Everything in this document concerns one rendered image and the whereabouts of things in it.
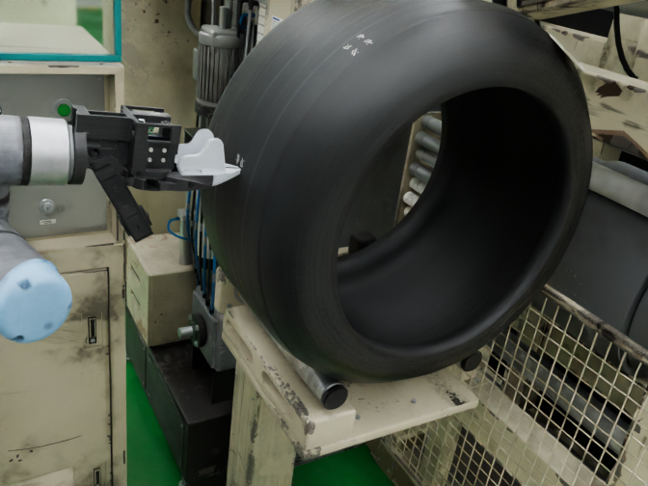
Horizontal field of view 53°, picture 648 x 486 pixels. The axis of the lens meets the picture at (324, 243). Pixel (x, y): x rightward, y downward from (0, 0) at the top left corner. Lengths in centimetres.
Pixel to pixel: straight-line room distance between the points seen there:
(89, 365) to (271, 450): 47
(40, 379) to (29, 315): 92
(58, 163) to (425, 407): 77
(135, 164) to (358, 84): 27
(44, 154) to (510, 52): 57
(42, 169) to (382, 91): 39
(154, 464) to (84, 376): 66
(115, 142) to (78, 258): 68
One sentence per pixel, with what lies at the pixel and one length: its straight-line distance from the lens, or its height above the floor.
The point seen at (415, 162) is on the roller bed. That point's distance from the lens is 155.
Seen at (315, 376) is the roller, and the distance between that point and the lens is 106.
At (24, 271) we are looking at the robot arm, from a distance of 66.
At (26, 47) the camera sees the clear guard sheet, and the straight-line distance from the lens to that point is 132.
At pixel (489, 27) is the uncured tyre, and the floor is 146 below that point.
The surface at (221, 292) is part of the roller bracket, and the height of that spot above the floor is 90.
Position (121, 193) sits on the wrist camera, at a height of 124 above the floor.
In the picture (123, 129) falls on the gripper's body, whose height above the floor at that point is 132.
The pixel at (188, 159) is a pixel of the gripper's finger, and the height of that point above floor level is 128.
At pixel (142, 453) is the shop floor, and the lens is 223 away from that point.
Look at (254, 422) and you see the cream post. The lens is 156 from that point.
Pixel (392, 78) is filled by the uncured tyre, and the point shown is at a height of 140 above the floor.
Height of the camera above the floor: 156
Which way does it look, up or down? 26 degrees down
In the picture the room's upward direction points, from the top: 8 degrees clockwise
